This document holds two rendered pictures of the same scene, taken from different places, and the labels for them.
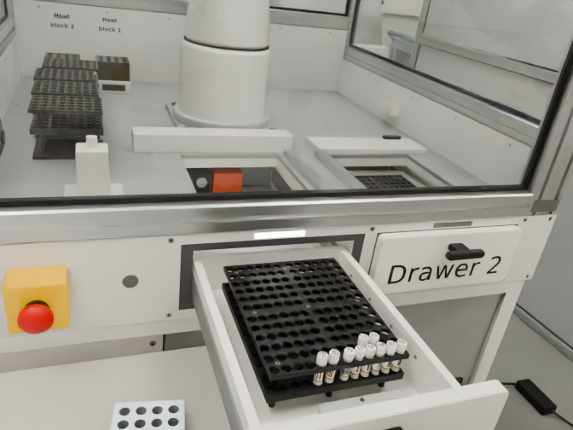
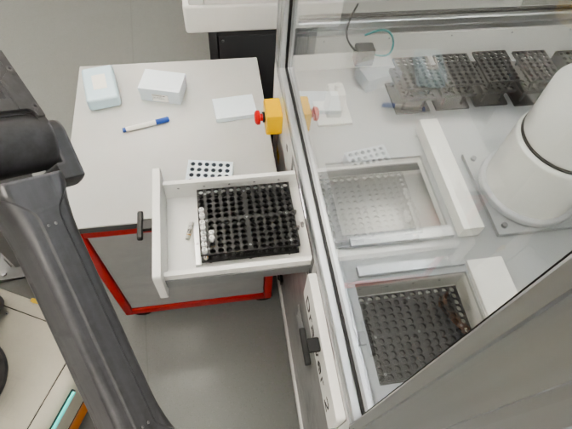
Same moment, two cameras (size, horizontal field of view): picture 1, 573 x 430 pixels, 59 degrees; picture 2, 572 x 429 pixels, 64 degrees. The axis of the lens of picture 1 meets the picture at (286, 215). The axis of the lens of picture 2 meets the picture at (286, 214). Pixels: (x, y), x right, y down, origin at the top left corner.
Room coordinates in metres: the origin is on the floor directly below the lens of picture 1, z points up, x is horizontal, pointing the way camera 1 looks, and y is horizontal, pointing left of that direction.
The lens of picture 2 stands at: (0.72, -0.57, 1.80)
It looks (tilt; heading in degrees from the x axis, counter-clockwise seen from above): 58 degrees down; 99
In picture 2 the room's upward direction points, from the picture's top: 6 degrees clockwise
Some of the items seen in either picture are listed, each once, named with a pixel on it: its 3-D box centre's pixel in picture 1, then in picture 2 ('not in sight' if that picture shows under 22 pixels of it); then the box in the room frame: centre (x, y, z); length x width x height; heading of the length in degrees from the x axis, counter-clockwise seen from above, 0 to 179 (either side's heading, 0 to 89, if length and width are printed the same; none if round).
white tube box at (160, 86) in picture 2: not in sight; (163, 87); (0.14, 0.40, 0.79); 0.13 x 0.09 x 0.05; 8
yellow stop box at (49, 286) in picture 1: (37, 300); (271, 117); (0.52, 0.30, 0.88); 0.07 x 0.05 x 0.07; 113
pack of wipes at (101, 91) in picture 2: not in sight; (100, 87); (-0.04, 0.35, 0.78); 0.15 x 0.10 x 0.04; 124
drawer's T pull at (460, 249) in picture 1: (460, 251); (311, 345); (0.76, -0.30, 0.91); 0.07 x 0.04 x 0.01; 113
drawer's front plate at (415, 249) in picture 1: (446, 258); (322, 348); (0.78, -0.29, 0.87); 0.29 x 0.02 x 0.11; 113
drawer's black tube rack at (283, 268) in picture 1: (304, 325); (247, 223); (0.55, -0.04, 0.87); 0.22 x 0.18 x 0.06; 23
